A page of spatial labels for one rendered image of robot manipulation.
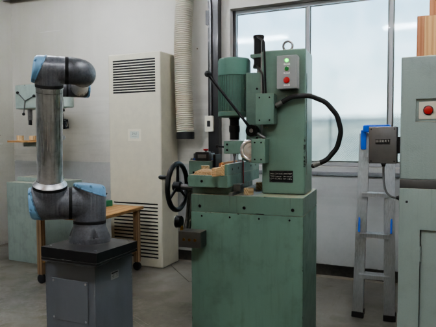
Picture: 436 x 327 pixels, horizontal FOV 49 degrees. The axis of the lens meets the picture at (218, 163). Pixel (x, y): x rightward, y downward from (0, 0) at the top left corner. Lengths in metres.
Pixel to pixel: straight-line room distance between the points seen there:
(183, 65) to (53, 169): 2.07
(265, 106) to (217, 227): 0.65
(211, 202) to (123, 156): 1.86
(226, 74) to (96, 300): 1.27
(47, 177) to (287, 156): 1.14
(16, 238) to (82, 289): 2.45
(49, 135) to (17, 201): 2.45
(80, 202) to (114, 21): 2.70
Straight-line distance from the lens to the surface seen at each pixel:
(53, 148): 2.18
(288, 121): 2.39
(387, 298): 3.09
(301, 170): 2.38
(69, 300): 2.32
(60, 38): 5.05
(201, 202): 2.43
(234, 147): 2.54
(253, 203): 2.34
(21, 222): 4.57
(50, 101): 2.13
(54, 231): 4.48
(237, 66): 2.52
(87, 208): 2.26
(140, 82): 4.07
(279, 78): 2.35
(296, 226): 2.31
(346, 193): 3.76
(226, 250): 2.43
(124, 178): 4.15
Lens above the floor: 1.08
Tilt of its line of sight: 3 degrees down
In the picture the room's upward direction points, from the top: straight up
